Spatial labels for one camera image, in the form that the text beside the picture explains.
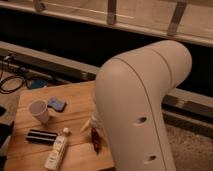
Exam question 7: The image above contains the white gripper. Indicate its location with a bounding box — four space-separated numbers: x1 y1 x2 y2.
80 112 100 133

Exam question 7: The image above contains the dark red pepper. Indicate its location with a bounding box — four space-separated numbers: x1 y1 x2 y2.
91 128 101 153

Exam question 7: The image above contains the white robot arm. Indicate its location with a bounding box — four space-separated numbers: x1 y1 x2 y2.
95 40 192 171

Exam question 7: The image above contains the blue sponge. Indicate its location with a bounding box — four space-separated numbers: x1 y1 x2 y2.
48 97 66 112

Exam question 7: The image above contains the white paper cup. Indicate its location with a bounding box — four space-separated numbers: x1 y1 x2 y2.
28 100 50 124

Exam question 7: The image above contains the white plastic bottle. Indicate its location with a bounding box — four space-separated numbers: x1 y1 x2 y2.
44 127 70 171

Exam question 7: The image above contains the black rectangular box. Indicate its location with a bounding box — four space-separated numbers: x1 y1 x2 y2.
25 129 58 145

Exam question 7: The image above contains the blue object on floor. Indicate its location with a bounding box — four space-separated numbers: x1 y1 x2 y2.
27 78 47 89

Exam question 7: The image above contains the dark object at left edge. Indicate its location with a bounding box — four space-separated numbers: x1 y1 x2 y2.
0 105 16 158

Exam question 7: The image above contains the black cable loop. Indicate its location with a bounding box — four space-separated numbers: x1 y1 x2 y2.
0 75 27 95

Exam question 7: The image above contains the metal railing frame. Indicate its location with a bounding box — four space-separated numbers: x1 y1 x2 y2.
0 0 213 47

